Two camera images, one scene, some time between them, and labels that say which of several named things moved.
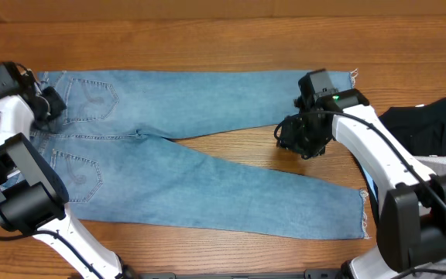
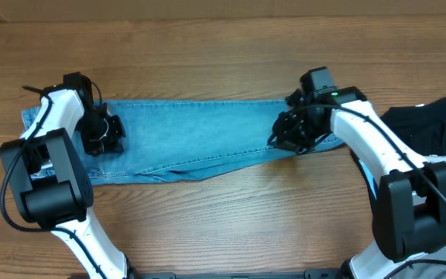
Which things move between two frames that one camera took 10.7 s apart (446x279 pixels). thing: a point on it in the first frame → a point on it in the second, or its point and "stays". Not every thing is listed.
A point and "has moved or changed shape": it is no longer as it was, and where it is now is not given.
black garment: [428, 130] stays
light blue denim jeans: [113, 172] has moved or changed shape
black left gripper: [59, 105] → [112, 145]
